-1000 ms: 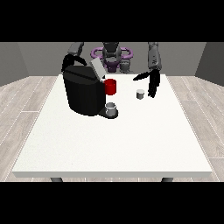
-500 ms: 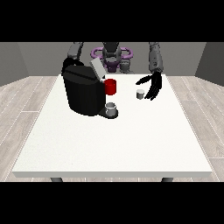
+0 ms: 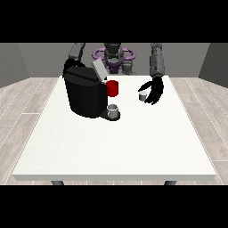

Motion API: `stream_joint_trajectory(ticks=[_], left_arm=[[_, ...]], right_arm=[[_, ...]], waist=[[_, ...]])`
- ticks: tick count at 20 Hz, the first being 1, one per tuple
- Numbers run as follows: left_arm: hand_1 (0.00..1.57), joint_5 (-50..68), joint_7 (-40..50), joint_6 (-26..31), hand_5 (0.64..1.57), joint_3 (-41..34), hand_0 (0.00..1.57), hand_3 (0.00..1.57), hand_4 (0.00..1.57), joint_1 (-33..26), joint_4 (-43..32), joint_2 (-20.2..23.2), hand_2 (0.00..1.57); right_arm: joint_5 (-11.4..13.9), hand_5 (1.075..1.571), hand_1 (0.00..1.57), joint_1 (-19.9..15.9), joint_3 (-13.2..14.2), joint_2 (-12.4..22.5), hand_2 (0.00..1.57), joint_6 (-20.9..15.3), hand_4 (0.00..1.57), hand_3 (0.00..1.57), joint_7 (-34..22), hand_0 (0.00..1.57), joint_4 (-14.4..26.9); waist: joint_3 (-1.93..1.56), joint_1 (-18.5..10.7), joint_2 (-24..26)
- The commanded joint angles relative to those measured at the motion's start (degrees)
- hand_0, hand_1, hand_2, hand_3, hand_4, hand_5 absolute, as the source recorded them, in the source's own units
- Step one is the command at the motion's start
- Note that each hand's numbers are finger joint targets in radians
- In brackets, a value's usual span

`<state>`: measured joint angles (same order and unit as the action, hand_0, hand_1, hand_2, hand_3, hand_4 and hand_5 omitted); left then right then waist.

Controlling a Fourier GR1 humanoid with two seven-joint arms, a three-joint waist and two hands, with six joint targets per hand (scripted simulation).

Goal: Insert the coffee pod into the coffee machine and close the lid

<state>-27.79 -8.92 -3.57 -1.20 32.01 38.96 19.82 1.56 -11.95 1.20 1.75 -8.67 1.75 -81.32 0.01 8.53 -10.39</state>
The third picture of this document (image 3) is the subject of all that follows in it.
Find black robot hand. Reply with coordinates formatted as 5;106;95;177
62;57;86;76
137;76;165;106

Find small grey coffee pod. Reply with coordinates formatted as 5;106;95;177
138;91;149;102

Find pale grey machine lid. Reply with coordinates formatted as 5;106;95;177
90;58;109;81

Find black coffee machine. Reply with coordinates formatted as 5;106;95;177
63;65;122;121

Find red pod holder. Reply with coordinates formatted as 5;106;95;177
105;79;119;98

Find grey robot trunk purple rings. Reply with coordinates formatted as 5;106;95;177
92;43;138;76

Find small grey cup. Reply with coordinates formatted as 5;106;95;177
107;103;120;118

